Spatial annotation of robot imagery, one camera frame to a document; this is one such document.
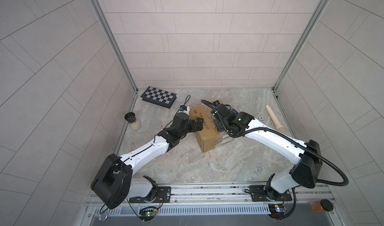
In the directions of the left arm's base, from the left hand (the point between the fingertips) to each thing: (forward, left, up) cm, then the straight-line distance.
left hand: (200, 120), depth 83 cm
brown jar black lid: (-39, -51, -3) cm, 64 cm away
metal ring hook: (-43, +42, -9) cm, 60 cm away
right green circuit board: (-40, -36, -13) cm, 55 cm away
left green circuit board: (-41, +23, -11) cm, 48 cm away
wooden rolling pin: (+7, -49, -11) cm, 51 cm away
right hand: (-1, -11, +2) cm, 11 cm away
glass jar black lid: (+3, +41, -3) cm, 41 cm away
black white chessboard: (+27, +31, -11) cm, 42 cm away
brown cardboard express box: (-11, -5, +2) cm, 12 cm away
